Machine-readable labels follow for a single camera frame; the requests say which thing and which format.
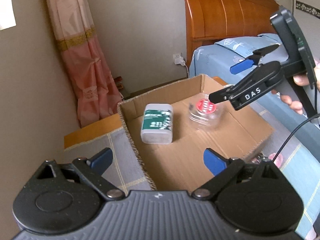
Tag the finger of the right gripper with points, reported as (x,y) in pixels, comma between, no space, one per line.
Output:
(257,83)
(252,60)

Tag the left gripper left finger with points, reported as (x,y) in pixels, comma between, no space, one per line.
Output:
(90,172)

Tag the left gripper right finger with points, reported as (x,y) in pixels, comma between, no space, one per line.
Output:
(225,172)

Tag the clear round container red label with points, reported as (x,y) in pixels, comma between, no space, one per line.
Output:
(203,114)

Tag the pink clear trinket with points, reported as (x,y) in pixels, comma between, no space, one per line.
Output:
(261,157)

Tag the white green medical box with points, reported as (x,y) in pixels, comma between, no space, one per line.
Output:
(157,124)

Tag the person's right hand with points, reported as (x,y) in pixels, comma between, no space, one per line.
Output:
(299,93)

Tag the blue floral bedsheet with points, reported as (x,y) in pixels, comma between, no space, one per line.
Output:
(217,59)

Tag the cardboard box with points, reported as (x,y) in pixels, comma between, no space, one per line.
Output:
(179,165)

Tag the wooden headboard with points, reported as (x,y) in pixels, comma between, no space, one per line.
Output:
(208,21)

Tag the pink curtain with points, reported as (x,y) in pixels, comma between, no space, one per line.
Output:
(85,64)

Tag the white wall charger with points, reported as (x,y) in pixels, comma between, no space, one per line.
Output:
(178,59)

